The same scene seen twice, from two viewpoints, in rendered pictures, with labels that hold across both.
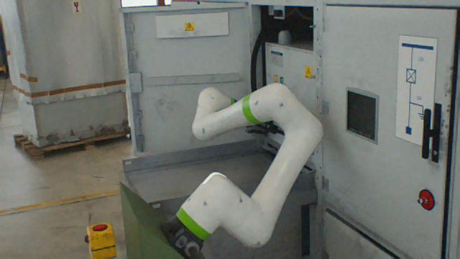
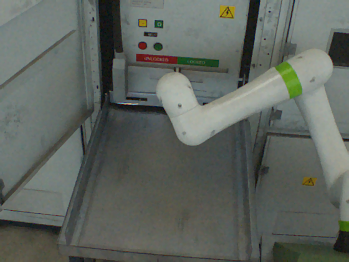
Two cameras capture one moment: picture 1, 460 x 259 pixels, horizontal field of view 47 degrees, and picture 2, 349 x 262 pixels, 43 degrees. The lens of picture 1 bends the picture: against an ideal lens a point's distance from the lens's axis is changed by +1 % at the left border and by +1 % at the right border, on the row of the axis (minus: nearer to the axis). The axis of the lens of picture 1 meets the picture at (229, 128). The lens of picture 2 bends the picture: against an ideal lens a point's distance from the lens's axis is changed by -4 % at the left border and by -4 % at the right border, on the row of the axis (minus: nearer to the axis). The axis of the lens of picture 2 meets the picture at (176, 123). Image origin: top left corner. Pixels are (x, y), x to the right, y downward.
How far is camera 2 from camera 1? 207 cm
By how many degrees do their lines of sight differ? 63
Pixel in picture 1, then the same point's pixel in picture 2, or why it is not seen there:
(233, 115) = (271, 101)
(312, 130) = not seen: hidden behind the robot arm
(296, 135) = (321, 92)
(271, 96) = (329, 68)
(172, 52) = (9, 40)
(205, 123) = (215, 124)
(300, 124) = not seen: hidden behind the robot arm
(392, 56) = not seen: outside the picture
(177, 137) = (29, 150)
